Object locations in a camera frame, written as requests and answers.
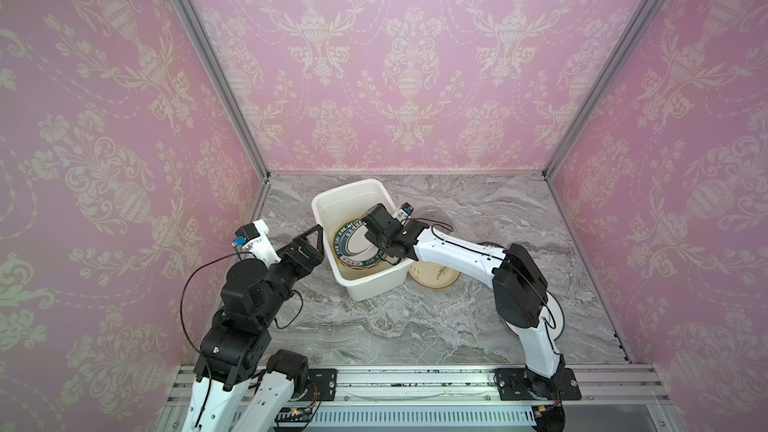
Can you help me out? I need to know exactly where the white plate green red rim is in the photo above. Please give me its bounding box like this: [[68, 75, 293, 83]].
[[332, 219, 386, 270]]

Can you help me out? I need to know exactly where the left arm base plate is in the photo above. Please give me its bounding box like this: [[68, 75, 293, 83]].
[[290, 368, 338, 402]]

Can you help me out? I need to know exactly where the right aluminium corner post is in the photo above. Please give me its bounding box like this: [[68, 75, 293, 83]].
[[542, 0, 664, 184]]

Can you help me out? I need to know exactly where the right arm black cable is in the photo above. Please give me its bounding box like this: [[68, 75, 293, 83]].
[[413, 217, 562, 355]]

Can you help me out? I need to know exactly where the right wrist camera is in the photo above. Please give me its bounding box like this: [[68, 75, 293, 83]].
[[393, 203, 414, 224]]

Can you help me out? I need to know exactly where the white plastic bin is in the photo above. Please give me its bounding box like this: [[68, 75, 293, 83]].
[[311, 179, 412, 301]]

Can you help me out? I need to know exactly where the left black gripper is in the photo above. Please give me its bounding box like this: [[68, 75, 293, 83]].
[[257, 223, 326, 330]]

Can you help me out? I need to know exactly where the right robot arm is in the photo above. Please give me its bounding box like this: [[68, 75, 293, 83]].
[[362, 204, 565, 401]]

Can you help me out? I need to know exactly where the clear glass plate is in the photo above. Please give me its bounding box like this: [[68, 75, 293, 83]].
[[412, 205, 454, 233]]

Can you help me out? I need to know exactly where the white plate blue rim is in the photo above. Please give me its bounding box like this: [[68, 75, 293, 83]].
[[496, 292, 565, 340]]

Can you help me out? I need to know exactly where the left aluminium corner post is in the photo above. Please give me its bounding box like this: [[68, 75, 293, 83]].
[[171, 0, 269, 183]]

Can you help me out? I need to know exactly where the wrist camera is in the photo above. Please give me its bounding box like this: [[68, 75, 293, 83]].
[[232, 219, 280, 266], [393, 203, 414, 224]]

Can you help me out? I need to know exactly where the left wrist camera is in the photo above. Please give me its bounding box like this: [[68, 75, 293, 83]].
[[232, 219, 280, 266]]

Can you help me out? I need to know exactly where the cream willow pattern plate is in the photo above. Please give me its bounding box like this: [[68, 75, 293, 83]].
[[408, 261, 460, 290]]

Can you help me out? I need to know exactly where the aluminium corner post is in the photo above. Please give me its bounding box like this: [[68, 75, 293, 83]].
[[171, 0, 269, 183], [542, 0, 664, 184]]

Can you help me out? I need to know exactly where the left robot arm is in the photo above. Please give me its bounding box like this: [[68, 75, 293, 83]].
[[182, 220, 325, 431]]

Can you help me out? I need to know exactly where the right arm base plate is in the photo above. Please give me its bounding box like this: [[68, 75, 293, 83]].
[[493, 367, 582, 402]]

